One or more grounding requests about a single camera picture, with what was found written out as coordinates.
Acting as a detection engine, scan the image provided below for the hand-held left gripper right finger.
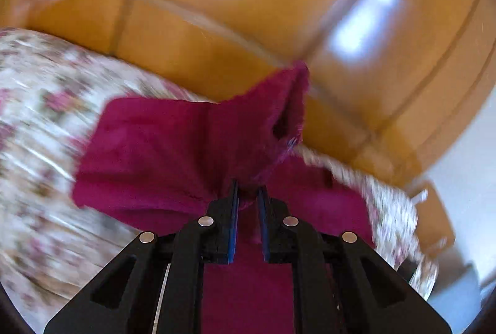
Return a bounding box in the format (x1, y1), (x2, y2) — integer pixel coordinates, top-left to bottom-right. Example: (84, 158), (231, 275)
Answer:
(258, 187), (452, 334)

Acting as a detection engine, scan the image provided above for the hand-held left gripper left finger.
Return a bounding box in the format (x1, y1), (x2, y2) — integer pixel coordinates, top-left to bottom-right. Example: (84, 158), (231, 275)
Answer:
(43, 179), (239, 334)

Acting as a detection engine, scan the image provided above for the dark red fleece garment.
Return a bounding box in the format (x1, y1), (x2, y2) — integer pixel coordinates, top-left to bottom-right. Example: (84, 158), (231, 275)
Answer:
(71, 61), (378, 334)

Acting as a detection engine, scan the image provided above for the wooden headboard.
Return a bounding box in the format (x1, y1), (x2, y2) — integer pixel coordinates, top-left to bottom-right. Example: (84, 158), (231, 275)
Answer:
(407, 179), (456, 261)

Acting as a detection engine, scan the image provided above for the floral bedspread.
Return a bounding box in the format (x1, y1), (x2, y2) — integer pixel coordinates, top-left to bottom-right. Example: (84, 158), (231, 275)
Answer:
(0, 28), (440, 334)

